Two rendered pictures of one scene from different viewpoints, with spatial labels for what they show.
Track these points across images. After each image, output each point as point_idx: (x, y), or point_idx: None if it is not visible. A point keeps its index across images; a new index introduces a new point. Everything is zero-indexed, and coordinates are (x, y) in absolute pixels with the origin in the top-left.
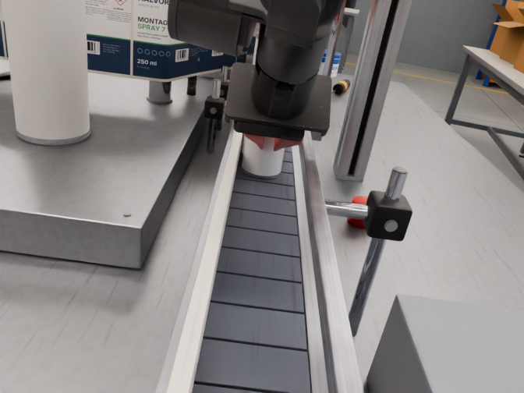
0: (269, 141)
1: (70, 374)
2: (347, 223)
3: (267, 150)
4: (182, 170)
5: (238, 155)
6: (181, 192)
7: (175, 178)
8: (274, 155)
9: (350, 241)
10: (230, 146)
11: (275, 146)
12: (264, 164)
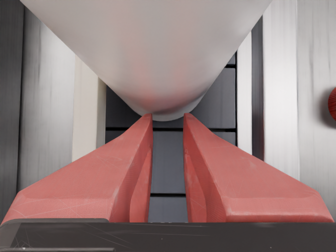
0: (169, 112)
1: None
2: (327, 114)
3: (168, 114)
4: (16, 21)
5: (96, 146)
6: (31, 85)
7: (4, 90)
8: (188, 109)
9: (325, 173)
10: (74, 90)
11: (185, 183)
12: (166, 118)
